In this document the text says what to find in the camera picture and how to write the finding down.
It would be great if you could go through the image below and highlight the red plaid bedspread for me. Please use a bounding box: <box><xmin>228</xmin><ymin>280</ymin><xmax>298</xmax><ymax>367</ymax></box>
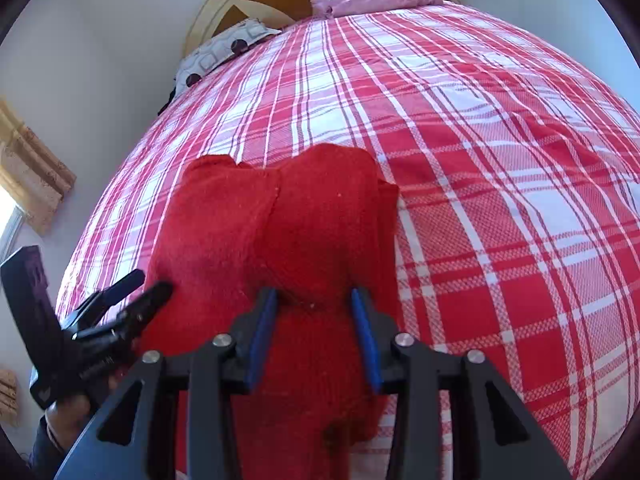
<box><xmin>55</xmin><ymin>0</ymin><xmax>640</xmax><ymax>480</ymax></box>

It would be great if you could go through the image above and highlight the dark cloth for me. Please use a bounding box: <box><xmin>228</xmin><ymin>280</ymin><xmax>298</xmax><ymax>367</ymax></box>
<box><xmin>157</xmin><ymin>87</ymin><xmax>179</xmax><ymax>116</ymax></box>

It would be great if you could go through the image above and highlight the grey patterned pillow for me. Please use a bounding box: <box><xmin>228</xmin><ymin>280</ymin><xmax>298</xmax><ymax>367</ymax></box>
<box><xmin>175</xmin><ymin>17</ymin><xmax>282</xmax><ymax>101</ymax></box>

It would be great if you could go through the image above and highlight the beige patterned curtain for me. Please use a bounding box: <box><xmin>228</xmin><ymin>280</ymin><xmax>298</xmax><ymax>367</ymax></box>
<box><xmin>0</xmin><ymin>100</ymin><xmax>77</xmax><ymax>236</ymax></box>

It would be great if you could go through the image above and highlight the window with grey frame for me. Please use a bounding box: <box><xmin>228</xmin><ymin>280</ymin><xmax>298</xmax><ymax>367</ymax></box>
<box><xmin>0</xmin><ymin>185</ymin><xmax>26</xmax><ymax>266</ymax></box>

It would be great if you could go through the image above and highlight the person's left forearm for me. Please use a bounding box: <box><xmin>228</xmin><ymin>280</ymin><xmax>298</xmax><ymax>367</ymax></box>
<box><xmin>27</xmin><ymin>417</ymin><xmax>67</xmax><ymax>476</ymax></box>

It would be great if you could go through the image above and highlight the red knitted sweater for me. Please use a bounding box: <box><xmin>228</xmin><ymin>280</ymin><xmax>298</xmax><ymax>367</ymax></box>
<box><xmin>137</xmin><ymin>142</ymin><xmax>401</xmax><ymax>480</ymax></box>

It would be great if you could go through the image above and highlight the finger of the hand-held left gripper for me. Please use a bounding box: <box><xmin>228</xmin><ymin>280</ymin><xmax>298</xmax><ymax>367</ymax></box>
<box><xmin>60</xmin><ymin>269</ymin><xmax>146</xmax><ymax>333</ymax></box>
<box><xmin>72</xmin><ymin>281</ymin><xmax>175</xmax><ymax>352</ymax></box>

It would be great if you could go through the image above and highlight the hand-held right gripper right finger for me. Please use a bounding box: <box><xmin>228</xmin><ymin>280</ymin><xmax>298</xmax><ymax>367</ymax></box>
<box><xmin>349</xmin><ymin>287</ymin><xmax>573</xmax><ymax>480</ymax></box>

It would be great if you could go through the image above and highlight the person's left hand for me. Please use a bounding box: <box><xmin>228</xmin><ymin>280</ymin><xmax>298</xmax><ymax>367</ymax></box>
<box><xmin>44</xmin><ymin>394</ymin><xmax>102</xmax><ymax>454</ymax></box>

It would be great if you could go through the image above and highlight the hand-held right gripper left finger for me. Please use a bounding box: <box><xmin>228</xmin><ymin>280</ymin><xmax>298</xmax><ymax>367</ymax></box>
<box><xmin>55</xmin><ymin>287</ymin><xmax>279</xmax><ymax>480</ymax></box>

